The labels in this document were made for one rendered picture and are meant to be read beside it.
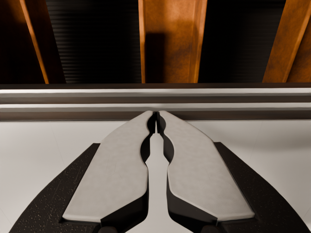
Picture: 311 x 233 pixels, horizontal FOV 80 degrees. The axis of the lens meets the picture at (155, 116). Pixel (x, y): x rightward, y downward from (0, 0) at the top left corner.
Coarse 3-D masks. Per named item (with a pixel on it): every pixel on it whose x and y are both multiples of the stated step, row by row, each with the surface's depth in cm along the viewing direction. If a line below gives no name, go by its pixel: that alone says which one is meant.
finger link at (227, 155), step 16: (224, 160) 8; (240, 160) 8; (240, 176) 7; (256, 176) 7; (256, 192) 7; (272, 192) 7; (256, 208) 6; (272, 208) 6; (288, 208) 6; (224, 224) 6; (240, 224) 6; (256, 224) 6; (272, 224) 6; (288, 224) 6; (304, 224) 6
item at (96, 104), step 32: (0, 96) 16; (32, 96) 16; (64, 96) 16; (96, 96) 16; (128, 96) 16; (160, 96) 16; (192, 96) 16; (224, 96) 16; (256, 96) 16; (288, 96) 16
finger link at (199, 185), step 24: (168, 120) 11; (168, 144) 10; (192, 144) 9; (168, 168) 8; (192, 168) 8; (216, 168) 8; (168, 192) 7; (192, 192) 7; (216, 192) 7; (240, 192) 7; (192, 216) 7; (216, 216) 6; (240, 216) 6
